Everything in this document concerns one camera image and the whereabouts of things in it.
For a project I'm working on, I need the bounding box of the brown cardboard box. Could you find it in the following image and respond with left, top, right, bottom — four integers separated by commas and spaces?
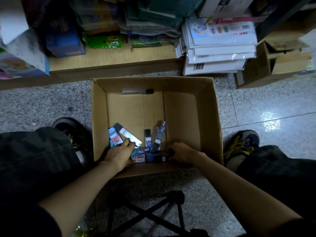
91, 76, 224, 178

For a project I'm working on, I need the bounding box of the person's right forearm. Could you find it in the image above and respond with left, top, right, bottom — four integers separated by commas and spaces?
195, 153, 302, 237

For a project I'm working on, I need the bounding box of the person's left forearm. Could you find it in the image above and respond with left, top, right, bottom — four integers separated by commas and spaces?
37, 163, 121, 237

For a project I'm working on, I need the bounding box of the person's shoe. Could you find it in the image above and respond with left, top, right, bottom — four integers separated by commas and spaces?
223, 130, 261, 166
52, 117, 92, 166

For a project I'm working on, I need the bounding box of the person's left hand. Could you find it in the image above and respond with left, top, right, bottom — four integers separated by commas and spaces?
101, 138, 136, 172

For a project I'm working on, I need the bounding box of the black folding stool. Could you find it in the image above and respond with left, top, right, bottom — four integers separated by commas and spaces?
106, 190, 208, 237

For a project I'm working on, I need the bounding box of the wooden shelf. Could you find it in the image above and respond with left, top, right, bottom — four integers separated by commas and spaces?
0, 0, 316, 91

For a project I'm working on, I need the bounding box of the pile of pencil lead cases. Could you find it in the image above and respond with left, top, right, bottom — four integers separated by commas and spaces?
108, 121, 174, 164

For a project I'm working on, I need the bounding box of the person's right hand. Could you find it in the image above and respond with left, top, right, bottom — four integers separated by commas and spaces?
167, 142, 208, 167

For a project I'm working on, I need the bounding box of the person's right shoe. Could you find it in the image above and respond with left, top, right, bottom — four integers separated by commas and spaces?
223, 130, 261, 166

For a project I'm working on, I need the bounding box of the person's left shoe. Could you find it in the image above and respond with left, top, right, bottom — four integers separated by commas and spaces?
52, 117, 92, 166

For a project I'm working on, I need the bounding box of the small open brown carton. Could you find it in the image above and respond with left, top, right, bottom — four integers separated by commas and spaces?
236, 39, 313, 89

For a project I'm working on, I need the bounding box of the stack of white packets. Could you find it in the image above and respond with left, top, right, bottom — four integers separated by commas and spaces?
175, 17, 258, 76

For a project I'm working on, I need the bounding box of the heap of green teal packs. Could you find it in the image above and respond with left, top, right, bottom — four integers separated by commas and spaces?
74, 0, 205, 50

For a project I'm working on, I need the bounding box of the white printed carton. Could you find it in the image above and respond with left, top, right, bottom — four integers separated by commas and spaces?
200, 0, 257, 19

